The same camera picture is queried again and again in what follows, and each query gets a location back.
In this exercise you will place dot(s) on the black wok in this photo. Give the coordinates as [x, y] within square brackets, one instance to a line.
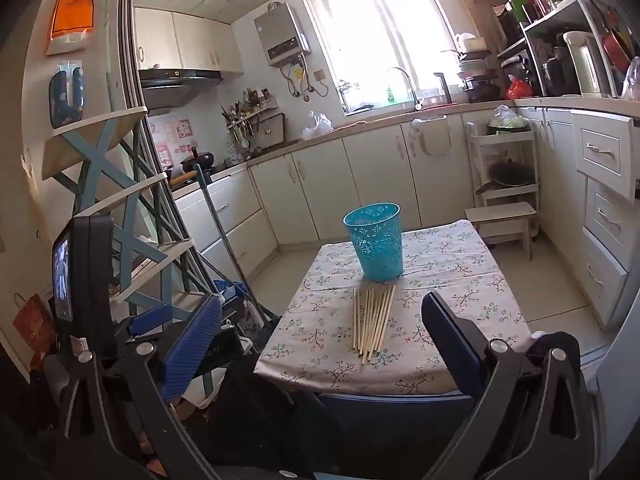
[510, 175]

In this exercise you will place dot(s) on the grey wall water heater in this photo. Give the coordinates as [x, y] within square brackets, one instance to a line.
[280, 32]

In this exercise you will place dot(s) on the dark blue table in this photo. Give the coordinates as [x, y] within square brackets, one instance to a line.
[390, 415]

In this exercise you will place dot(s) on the red plastic bag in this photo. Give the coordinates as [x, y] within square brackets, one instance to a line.
[520, 90]

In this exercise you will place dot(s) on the blue white bag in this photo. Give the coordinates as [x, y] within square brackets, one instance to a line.
[230, 294]

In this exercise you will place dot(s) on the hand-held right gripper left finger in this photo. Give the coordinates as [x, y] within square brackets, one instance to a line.
[192, 345]

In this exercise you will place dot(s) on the white electric kettle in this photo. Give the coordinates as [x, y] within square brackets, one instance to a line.
[585, 65]

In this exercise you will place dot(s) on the white refrigerator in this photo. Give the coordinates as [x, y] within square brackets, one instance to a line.
[620, 385]

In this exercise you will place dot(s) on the kitchen window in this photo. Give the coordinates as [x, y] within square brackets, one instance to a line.
[380, 35]

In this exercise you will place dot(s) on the stack of pots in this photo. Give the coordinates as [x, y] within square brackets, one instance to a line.
[477, 85]

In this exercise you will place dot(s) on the white trolley shelf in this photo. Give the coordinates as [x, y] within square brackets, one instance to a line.
[505, 139]

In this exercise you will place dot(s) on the floral tablecloth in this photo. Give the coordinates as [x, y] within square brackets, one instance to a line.
[450, 280]

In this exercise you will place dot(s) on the white upper cabinets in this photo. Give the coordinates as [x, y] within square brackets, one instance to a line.
[200, 42]

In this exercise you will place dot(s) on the wooden ladder shelf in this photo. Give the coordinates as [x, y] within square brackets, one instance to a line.
[95, 132]

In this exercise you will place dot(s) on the white storage rack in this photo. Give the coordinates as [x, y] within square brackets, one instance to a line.
[560, 7]

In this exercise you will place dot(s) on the white drawer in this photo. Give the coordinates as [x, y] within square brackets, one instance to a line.
[605, 150]
[612, 215]

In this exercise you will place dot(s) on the white kitchen base cabinets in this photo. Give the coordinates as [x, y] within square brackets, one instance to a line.
[370, 180]

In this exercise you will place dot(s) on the chrome sink faucet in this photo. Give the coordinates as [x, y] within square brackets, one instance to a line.
[414, 95]

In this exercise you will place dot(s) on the bundle of wooden chopsticks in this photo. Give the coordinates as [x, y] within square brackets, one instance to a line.
[372, 320]

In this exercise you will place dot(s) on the blue wall pouch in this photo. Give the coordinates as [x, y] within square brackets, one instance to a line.
[65, 95]

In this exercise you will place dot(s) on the black range hood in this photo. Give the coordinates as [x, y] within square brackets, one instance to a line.
[170, 82]

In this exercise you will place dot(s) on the blue perforated plastic basket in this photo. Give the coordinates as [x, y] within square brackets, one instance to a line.
[375, 255]

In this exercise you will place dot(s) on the white plastic bag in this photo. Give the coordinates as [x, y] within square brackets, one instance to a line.
[316, 127]

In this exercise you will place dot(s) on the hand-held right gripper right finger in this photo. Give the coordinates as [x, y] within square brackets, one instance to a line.
[455, 345]

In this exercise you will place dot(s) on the wall utensil rack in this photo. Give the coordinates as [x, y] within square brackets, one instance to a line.
[250, 110]

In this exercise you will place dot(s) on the black cooking pot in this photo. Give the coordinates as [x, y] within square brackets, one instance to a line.
[200, 162]

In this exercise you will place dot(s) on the bag of green vegetables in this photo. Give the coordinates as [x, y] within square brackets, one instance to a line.
[507, 120]

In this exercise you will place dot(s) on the small wooden stool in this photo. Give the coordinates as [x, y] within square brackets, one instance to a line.
[500, 212]

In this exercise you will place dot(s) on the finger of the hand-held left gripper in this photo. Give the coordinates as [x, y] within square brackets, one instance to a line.
[150, 321]

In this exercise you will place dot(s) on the green soap bottle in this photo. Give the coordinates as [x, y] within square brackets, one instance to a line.
[391, 96]

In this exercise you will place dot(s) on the red paper bag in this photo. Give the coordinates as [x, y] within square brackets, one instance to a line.
[35, 325]

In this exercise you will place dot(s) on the orange hanging bag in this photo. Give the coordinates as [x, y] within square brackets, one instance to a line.
[72, 15]

